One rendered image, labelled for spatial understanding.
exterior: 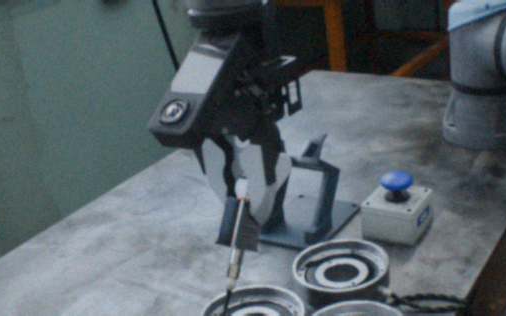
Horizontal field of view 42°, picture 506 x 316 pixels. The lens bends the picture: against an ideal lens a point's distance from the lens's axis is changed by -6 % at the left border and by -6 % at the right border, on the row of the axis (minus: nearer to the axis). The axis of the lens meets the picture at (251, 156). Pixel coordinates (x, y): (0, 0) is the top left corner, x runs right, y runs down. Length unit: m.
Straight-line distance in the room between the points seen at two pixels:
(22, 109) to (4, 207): 0.34
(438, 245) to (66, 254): 0.49
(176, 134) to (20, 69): 1.85
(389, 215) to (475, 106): 0.32
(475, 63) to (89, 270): 0.64
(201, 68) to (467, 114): 0.61
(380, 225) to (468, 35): 0.36
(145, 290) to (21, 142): 1.62
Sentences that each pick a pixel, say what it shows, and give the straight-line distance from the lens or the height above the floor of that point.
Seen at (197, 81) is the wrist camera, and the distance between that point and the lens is 0.58.
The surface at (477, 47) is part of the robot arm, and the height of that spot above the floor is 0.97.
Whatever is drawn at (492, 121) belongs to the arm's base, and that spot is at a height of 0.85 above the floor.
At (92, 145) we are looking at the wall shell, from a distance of 2.63.
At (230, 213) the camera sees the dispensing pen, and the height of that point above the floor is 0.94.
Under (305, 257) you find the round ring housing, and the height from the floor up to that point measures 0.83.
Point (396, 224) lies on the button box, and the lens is 0.84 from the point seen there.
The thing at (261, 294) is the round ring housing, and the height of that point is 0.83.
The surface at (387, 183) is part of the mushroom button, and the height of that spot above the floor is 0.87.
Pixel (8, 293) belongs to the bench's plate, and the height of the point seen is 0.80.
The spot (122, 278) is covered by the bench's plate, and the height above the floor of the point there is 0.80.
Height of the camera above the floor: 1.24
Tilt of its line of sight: 23 degrees down
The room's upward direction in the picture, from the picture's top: 8 degrees counter-clockwise
